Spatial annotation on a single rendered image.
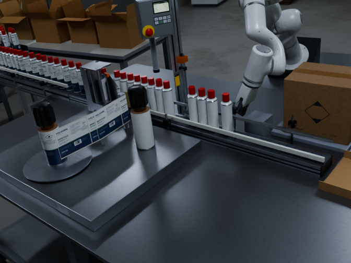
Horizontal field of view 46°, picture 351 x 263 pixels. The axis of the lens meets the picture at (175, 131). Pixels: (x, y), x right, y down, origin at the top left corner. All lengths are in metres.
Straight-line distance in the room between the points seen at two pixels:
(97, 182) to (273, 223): 0.73
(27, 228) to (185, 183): 1.30
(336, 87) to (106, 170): 1.03
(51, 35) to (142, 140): 2.68
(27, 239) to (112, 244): 1.22
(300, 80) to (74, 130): 1.02
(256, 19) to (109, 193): 0.92
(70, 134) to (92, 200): 0.37
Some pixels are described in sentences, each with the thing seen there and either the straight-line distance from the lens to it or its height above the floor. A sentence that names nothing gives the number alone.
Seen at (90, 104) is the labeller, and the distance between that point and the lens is 2.38.
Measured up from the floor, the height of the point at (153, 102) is 0.96.
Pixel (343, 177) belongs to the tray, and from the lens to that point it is 1.78.
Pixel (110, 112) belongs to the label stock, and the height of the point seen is 1.02.
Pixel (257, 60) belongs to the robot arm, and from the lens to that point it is 1.68.
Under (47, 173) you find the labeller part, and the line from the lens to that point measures 1.90.
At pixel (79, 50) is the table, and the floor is 0.78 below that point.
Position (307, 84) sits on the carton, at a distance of 1.89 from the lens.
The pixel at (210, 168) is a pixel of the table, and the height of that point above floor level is 0.83.
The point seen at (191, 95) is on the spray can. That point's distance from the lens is 1.99.
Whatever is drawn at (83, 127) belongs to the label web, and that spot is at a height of 1.02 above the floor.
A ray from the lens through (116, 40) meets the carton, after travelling 3.84.
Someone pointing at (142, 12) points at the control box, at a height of 1.42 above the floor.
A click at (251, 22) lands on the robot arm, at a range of 1.79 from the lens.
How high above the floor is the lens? 1.85
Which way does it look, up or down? 28 degrees down
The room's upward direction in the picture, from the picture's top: 7 degrees counter-clockwise
